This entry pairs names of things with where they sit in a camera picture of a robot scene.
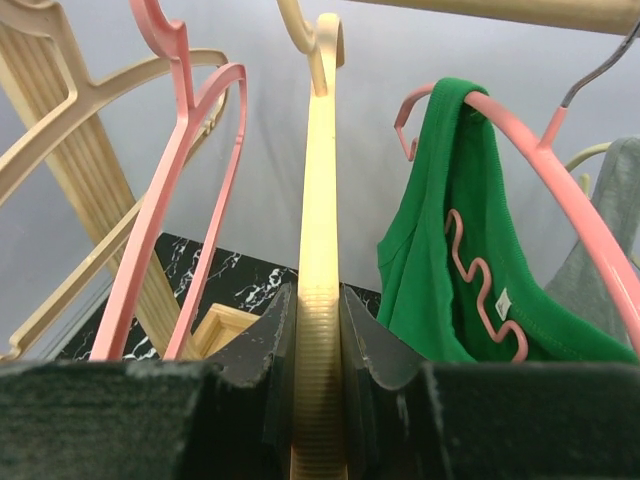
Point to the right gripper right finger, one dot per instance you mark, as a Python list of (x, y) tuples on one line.
[(410, 418)]

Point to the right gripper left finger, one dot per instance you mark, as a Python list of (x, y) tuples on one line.
[(226, 417)]

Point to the green tank top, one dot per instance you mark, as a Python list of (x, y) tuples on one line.
[(455, 283)]

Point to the wooden hanger with blue top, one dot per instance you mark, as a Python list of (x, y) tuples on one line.
[(318, 449)]

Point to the pink hanger with green top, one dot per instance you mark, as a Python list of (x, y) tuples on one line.
[(536, 150)]

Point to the light wooden hanger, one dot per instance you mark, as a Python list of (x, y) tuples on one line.
[(45, 76)]

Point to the grey tank top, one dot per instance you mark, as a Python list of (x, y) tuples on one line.
[(597, 280)]

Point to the cream hanger with grey top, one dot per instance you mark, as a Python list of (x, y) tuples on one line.
[(584, 179)]

